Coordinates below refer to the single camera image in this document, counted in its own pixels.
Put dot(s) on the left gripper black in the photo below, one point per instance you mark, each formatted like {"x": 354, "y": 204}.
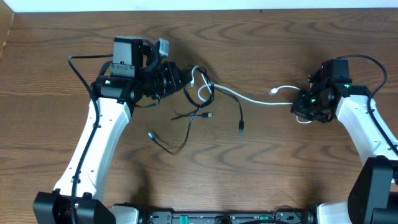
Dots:
{"x": 173, "y": 78}

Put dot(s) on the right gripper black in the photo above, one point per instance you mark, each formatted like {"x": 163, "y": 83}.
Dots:
{"x": 302, "y": 106}

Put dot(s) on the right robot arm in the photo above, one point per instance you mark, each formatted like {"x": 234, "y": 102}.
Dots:
{"x": 332, "y": 95}

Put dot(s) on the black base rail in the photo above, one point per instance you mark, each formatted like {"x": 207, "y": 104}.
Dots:
{"x": 217, "y": 217}

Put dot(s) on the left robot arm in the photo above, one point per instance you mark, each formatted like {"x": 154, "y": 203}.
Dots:
{"x": 136, "y": 68}

